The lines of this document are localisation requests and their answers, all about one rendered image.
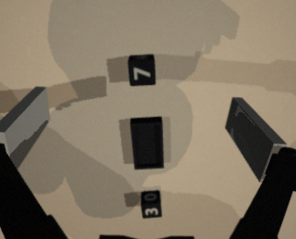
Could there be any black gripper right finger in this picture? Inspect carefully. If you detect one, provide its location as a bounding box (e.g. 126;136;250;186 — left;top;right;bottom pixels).
225;97;296;239

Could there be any black cube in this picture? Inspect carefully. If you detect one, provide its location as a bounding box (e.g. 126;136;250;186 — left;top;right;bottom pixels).
141;191;162;219
128;55;155;86

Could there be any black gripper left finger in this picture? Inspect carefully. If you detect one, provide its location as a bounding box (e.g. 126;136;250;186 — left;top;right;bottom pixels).
0;86;68;239

